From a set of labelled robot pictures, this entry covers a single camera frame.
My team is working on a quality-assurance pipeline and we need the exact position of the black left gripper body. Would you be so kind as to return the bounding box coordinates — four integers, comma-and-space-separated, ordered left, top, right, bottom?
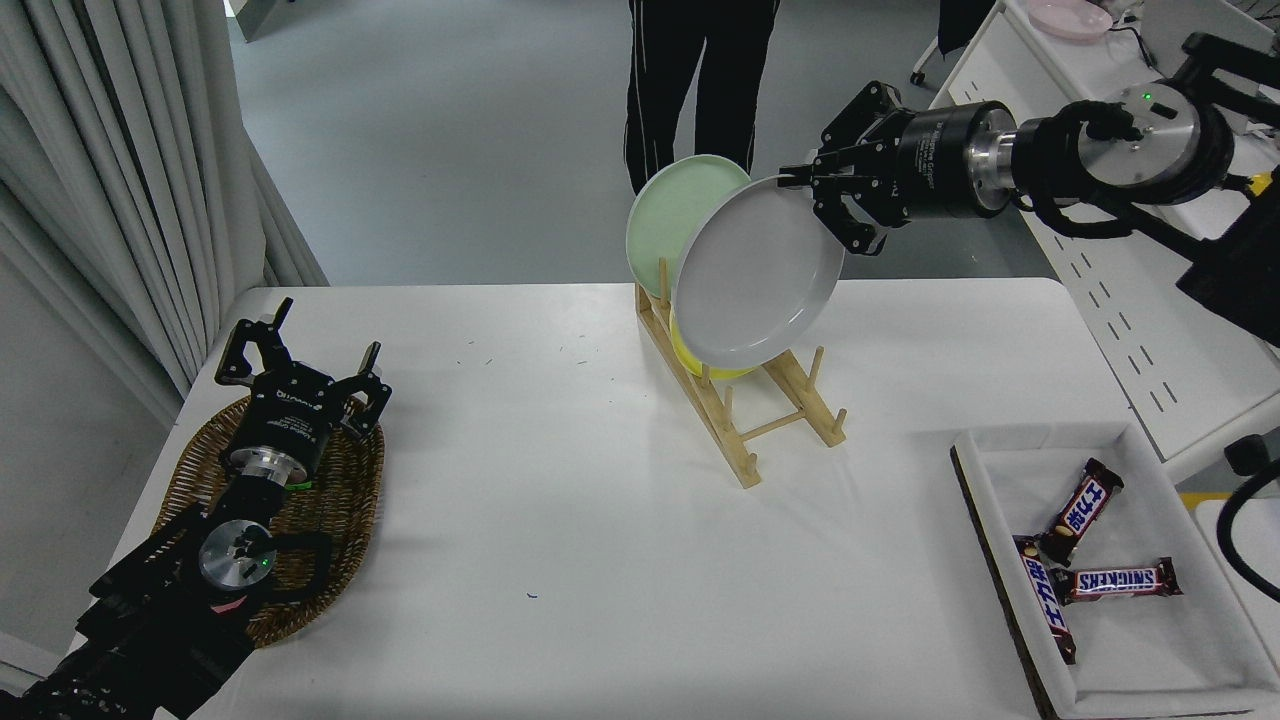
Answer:
226, 364, 353, 473

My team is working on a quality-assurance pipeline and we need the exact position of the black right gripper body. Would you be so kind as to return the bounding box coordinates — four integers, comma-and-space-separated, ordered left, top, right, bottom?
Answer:
893, 100, 986, 221

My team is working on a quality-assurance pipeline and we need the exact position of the grey plate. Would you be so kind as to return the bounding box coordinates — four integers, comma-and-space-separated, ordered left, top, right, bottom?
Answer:
672, 175, 847, 370

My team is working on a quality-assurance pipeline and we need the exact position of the pale green plate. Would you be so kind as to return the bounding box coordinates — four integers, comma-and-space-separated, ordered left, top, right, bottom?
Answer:
626, 154, 753, 301

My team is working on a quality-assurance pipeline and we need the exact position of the pink plate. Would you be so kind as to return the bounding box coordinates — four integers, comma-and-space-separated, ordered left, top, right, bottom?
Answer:
1028, 0, 1114, 41

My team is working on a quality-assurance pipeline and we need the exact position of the yellow plate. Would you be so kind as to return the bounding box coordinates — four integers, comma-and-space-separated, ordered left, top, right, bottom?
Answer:
669, 310, 761, 382

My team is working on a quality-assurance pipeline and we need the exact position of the wooden plate rack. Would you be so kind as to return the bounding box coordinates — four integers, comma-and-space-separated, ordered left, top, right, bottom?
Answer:
636, 257, 849, 490

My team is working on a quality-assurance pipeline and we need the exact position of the brown wicker basket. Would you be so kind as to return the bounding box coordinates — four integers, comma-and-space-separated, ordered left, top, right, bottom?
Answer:
155, 393, 386, 649

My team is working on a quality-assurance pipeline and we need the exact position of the person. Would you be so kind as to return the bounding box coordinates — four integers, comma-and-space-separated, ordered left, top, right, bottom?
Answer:
624, 0, 781, 196

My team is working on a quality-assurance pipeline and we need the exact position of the pale grey curtain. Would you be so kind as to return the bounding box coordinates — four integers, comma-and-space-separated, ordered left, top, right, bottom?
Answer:
0, 0, 331, 426

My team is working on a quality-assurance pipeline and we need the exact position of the white desk with slotted panel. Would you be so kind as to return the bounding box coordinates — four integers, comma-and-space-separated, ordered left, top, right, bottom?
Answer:
890, 0, 1280, 481

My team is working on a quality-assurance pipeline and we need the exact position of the snack bar with white characters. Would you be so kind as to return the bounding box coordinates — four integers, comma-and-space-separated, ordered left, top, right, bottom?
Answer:
1040, 458, 1126, 567
1014, 535, 1079, 666

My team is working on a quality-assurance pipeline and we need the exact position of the black cylinder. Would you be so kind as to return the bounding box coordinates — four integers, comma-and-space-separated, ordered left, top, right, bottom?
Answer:
1225, 432, 1280, 477

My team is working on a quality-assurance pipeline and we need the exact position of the brown Snickers bar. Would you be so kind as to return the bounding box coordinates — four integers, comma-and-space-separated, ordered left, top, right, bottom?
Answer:
1055, 558, 1184, 606

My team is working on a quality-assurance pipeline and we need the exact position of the white lined tray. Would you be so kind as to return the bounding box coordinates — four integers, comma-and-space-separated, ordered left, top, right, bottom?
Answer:
950, 420, 1280, 720

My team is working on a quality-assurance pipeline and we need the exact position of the thin black cable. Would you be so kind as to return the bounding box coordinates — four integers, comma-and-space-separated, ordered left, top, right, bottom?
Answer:
1108, 20, 1153, 63

